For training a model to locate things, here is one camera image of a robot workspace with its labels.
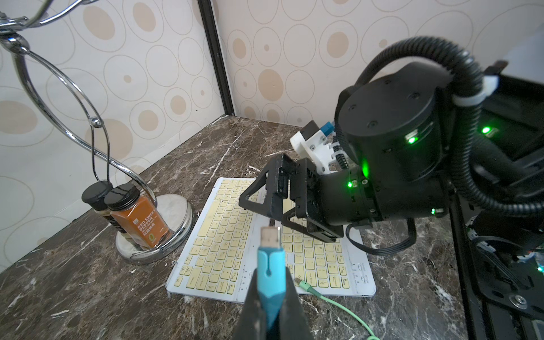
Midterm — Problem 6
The light green charging cable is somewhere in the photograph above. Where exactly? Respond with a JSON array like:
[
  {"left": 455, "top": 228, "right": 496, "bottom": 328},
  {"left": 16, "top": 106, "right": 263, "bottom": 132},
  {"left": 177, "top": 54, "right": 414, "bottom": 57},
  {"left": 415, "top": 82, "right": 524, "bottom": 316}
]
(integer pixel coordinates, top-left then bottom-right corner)
[{"left": 295, "top": 278, "right": 381, "bottom": 340}]

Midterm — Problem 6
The chrome hook stand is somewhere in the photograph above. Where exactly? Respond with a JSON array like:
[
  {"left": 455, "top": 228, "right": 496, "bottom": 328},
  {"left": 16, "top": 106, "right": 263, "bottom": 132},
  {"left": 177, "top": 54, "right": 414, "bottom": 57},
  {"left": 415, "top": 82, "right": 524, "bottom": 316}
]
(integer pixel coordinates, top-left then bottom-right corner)
[{"left": 1, "top": 1, "right": 193, "bottom": 265}]

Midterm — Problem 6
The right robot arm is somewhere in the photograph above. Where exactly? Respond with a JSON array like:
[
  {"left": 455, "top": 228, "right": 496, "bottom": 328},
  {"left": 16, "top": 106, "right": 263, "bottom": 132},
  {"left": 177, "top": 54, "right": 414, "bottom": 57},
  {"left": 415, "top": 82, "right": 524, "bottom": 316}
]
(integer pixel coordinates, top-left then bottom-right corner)
[{"left": 239, "top": 36, "right": 543, "bottom": 242}]

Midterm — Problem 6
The dark spice bottle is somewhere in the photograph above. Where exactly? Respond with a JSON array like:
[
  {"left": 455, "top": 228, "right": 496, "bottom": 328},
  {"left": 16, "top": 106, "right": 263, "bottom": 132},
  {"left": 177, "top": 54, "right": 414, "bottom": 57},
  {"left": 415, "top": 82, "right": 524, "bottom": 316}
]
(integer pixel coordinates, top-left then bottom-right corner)
[{"left": 82, "top": 181, "right": 137, "bottom": 246}]

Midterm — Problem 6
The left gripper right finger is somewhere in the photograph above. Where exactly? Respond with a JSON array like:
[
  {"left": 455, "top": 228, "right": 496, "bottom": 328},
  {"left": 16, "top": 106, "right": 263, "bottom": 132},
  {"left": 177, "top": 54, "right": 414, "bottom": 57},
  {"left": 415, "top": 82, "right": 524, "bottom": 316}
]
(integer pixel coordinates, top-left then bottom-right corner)
[{"left": 278, "top": 267, "right": 313, "bottom": 340}]

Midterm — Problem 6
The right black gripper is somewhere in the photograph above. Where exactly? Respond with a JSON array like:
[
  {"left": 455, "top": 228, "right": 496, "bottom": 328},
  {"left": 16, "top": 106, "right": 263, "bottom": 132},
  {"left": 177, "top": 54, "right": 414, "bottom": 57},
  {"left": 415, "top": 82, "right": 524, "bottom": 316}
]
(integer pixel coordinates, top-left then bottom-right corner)
[{"left": 239, "top": 154, "right": 383, "bottom": 243}]

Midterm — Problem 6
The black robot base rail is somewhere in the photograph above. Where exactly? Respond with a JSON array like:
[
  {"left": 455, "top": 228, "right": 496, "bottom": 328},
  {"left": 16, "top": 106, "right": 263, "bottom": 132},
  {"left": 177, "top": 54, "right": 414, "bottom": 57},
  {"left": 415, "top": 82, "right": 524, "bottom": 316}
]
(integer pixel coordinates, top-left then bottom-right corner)
[{"left": 450, "top": 60, "right": 543, "bottom": 339}]

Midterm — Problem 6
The orange spice bottle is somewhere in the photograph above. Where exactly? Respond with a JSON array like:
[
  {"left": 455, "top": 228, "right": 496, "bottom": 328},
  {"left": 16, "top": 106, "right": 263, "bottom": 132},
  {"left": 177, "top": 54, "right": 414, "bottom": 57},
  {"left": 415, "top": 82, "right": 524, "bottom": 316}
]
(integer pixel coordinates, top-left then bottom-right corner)
[{"left": 104, "top": 184, "right": 171, "bottom": 249}]

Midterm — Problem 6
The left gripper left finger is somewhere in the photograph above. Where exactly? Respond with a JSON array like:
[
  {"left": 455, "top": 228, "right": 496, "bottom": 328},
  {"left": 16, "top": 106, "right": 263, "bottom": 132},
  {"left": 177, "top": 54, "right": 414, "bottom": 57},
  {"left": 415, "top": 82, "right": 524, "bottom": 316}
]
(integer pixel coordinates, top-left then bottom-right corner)
[{"left": 232, "top": 270, "right": 267, "bottom": 340}]

